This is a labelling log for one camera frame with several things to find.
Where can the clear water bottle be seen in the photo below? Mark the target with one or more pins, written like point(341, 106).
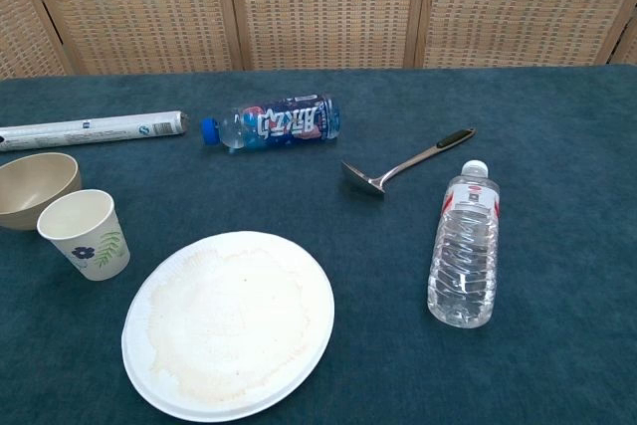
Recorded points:
point(465, 256)

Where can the white plastic wrap roll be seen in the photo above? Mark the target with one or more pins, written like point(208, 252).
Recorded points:
point(89, 130)

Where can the woven folding screen panel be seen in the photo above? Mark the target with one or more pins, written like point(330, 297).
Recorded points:
point(517, 7)
point(628, 47)
point(139, 7)
point(323, 7)
point(20, 22)

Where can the steel ladle black grip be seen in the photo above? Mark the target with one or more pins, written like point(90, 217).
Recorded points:
point(405, 163)

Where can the blue labelled drink bottle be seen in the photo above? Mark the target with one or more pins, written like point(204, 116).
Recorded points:
point(288, 124)

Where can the teal tablecloth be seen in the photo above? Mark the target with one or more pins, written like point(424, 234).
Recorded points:
point(547, 246)

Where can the white paper plate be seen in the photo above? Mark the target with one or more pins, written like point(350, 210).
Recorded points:
point(229, 325)

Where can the floral paper cup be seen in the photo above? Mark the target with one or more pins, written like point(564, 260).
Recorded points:
point(92, 256)

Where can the beige bowl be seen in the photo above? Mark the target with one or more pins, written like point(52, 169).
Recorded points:
point(30, 186)

